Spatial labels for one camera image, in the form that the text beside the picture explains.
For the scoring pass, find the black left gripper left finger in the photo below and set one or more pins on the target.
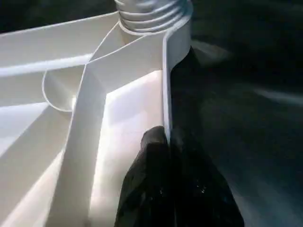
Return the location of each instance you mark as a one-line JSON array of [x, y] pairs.
[[146, 184]]

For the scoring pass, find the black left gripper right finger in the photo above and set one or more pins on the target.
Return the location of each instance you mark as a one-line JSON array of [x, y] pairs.
[[203, 194]]

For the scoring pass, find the white plastic table top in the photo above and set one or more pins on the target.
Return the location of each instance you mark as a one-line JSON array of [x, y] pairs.
[[82, 106]]

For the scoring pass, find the white plastic table leg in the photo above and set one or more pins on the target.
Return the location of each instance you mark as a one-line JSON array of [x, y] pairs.
[[154, 14]]

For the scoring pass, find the black mat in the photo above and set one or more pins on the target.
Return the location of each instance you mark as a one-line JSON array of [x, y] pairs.
[[248, 106]]

